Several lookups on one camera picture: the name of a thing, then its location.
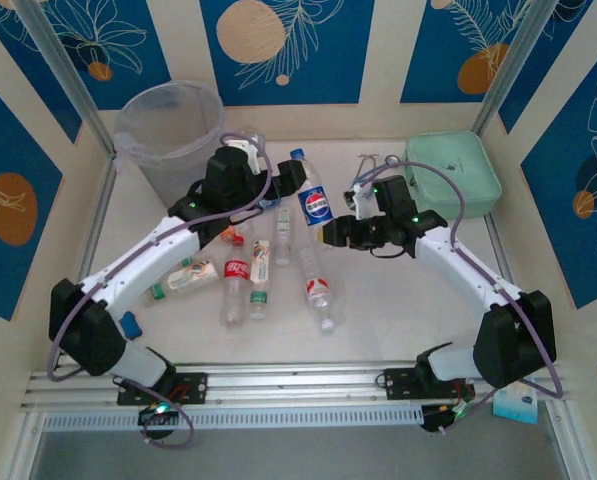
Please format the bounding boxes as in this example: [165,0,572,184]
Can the aluminium frame post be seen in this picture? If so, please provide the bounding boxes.
[12,0,118,159]
[472,0,562,136]

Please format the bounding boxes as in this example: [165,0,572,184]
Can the clear green label bottle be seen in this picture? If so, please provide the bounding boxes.
[273,207,295,266]

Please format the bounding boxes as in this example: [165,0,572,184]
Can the small blue rubber object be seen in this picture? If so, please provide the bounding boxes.
[119,310,143,340]

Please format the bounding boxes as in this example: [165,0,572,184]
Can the clear red white label bottle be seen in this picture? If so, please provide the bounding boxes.
[297,235,347,334]

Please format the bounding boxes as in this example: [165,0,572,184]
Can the blue white wipes packet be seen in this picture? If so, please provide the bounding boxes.
[492,387,539,425]

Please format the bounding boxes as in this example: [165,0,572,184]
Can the large red label cola bottle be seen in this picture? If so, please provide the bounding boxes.
[220,238,252,329]

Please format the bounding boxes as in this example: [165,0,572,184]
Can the black controller board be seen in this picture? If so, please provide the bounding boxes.
[137,402,180,427]
[420,402,473,434]

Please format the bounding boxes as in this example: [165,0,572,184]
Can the white slotted cable duct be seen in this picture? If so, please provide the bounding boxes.
[42,405,424,432]

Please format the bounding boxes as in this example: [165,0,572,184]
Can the mint green zip case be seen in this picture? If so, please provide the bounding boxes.
[403,130,503,220]

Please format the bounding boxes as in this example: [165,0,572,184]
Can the aluminium side rail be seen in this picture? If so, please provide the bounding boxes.
[75,152,122,286]
[483,214,525,301]

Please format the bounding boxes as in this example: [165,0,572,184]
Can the orange label plastic bottle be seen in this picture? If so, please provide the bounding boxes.
[220,219,255,246]

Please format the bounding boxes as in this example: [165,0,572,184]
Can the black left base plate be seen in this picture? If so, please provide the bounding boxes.
[116,372,209,406]

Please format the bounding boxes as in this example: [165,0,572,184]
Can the green label small bottle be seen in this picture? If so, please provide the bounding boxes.
[247,239,273,320]

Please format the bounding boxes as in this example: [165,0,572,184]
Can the blue stethoscope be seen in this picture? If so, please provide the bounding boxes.
[353,153,402,187]

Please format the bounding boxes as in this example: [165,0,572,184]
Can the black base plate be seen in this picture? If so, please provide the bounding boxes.
[116,372,209,406]
[383,367,477,401]

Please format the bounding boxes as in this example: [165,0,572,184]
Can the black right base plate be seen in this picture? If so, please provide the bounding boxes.
[383,367,477,401]

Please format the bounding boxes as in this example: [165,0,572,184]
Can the translucent plastic bin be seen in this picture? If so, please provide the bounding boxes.
[113,79,225,209]

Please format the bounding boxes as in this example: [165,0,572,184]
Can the large blue label cola bottle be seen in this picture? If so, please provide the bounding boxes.
[288,148,335,242]

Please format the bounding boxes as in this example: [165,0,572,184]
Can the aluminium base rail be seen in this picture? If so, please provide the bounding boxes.
[20,360,569,412]

